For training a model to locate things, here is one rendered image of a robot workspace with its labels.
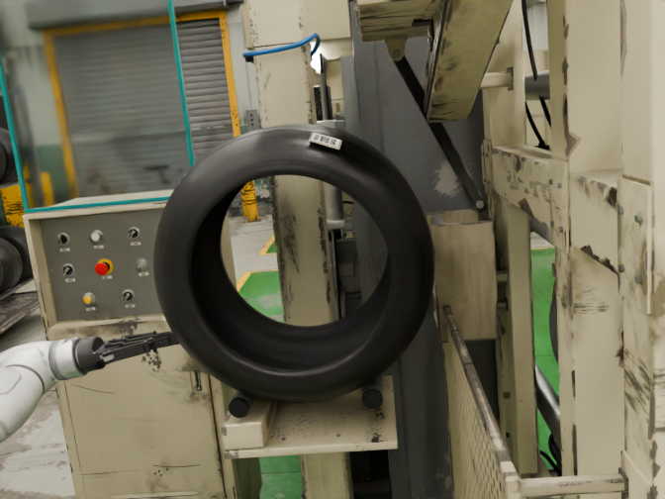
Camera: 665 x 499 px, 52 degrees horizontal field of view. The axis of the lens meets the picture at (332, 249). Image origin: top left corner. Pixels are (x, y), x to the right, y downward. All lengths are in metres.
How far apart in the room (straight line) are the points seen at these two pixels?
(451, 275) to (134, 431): 1.21
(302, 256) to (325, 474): 0.61
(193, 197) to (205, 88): 9.57
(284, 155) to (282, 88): 0.42
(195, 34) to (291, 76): 9.29
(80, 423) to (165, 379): 0.33
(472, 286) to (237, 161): 0.68
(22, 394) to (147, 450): 0.93
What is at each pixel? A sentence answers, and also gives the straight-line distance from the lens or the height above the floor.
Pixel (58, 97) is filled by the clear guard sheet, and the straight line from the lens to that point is 2.24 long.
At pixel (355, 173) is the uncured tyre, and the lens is 1.29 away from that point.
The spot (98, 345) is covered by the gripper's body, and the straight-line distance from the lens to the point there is 1.61.
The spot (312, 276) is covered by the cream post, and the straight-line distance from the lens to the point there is 1.74.
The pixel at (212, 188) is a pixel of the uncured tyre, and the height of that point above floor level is 1.37.
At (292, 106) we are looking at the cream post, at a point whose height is 1.51.
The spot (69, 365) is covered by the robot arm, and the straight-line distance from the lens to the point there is 1.60.
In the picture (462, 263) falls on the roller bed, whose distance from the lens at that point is 1.67.
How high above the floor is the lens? 1.49
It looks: 11 degrees down
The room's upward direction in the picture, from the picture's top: 6 degrees counter-clockwise
